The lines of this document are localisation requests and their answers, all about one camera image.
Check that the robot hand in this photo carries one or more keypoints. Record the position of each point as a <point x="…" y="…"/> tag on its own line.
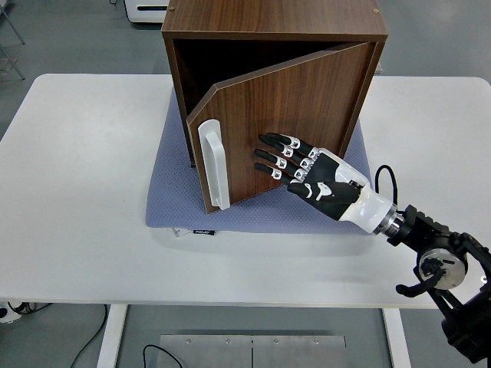
<point x="337" y="191"/>

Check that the brown wooden cabinet door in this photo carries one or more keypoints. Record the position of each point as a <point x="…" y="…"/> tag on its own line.
<point x="299" y="96"/>

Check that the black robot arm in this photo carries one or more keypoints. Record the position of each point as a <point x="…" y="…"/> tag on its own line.
<point x="460" y="249"/>

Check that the brown wooden cabinet body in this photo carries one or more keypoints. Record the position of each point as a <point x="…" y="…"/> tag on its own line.
<point x="268" y="19"/>

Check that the dark mat label tag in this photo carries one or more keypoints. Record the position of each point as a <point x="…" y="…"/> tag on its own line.
<point x="205" y="232"/>

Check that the white table leg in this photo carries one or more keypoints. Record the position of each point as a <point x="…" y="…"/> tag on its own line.
<point x="111" y="337"/>
<point x="395" y="337"/>

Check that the blue-grey dotted mat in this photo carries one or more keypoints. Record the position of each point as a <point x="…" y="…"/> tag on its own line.
<point x="172" y="191"/>

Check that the grey metal plate with screws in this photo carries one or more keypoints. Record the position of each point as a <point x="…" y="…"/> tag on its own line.
<point x="215" y="352"/>

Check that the white appliance with dark slot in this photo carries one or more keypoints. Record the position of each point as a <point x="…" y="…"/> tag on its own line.
<point x="147" y="15"/>

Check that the white power strip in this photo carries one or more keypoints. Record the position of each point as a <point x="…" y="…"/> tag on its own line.
<point x="7" y="312"/>

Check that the grey metal rack frame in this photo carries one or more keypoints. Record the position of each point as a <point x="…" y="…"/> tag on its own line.
<point x="17" y="63"/>

